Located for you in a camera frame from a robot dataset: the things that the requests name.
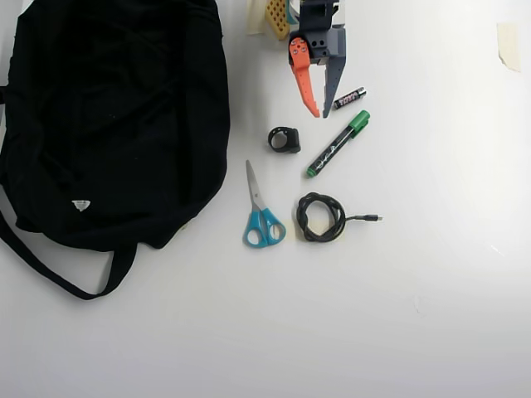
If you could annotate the beige masking tape strip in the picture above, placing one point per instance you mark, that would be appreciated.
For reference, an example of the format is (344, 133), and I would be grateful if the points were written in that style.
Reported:
(508, 45)
(255, 20)

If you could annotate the green marker with black barrel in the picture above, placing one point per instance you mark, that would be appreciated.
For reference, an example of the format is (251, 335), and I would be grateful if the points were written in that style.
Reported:
(336, 145)

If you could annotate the grey-blue gripper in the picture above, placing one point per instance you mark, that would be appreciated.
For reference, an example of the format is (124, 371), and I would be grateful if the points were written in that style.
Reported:
(324, 49)

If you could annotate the yellow perforated block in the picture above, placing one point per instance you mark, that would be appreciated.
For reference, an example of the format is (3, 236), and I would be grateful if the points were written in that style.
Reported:
(277, 20)

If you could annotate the black fabric bag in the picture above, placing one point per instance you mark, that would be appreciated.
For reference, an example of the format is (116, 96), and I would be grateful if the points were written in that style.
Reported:
(116, 124)

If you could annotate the black AAA battery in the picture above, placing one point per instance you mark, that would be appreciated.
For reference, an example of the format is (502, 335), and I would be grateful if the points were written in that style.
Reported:
(350, 98)

